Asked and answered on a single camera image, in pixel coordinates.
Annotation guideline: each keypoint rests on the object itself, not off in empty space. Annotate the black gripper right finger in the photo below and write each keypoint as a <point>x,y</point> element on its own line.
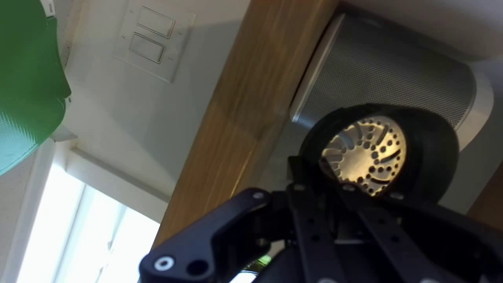
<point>402,241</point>

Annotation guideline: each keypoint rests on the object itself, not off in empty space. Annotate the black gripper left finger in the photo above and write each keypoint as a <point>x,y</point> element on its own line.
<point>308,225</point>

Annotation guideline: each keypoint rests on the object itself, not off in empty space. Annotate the black round perforated object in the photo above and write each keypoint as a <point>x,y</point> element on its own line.
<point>434,151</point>

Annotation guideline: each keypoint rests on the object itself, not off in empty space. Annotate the wooden beam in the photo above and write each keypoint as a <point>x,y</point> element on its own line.
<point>251,104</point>

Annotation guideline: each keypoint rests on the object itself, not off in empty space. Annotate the silver cylindrical canister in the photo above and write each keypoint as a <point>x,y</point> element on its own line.
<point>387,68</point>

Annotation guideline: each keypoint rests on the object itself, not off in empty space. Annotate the white framed window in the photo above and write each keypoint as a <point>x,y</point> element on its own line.
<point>94,236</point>

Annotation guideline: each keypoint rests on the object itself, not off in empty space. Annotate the white cup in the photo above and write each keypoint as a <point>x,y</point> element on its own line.
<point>28,79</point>

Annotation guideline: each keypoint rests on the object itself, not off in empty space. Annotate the white light switch plate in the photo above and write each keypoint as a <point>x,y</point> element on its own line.
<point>157,39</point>

